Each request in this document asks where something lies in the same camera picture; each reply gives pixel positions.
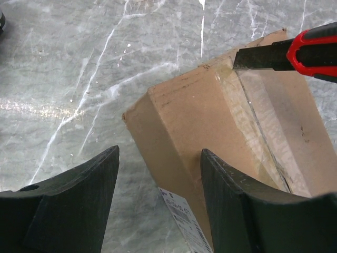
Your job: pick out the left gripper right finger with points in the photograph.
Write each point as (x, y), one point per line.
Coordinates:
(246, 215)

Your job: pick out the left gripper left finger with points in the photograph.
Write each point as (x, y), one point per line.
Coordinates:
(65, 213)

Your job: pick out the brown cardboard express box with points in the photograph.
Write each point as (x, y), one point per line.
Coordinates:
(263, 123)

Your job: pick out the red black utility knife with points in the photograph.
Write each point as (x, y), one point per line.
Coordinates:
(311, 53)

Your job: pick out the black microphone silver head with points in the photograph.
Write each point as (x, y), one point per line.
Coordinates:
(2, 22)

